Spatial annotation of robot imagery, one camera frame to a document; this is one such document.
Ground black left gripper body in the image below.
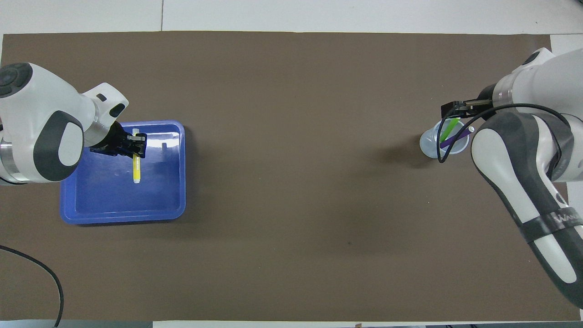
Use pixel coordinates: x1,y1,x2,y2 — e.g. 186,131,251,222
90,121,126,156

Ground blue plastic tray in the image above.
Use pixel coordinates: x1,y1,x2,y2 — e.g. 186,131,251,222
60,120,186,225

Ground yellow pen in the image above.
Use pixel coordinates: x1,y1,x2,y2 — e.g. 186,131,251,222
132,128,142,185

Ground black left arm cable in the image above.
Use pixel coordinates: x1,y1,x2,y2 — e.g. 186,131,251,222
0,245,64,328

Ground green pen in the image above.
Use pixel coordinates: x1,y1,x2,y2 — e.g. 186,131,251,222
440,118,461,142

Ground purple pen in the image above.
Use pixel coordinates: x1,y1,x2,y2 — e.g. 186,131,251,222
440,127,475,148

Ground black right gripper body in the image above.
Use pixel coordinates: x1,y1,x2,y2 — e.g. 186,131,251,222
476,86,496,113

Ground translucent plastic cup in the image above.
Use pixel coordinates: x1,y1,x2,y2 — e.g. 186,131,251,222
419,119,470,159

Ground brown table mat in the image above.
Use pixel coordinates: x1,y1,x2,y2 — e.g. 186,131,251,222
0,31,579,322

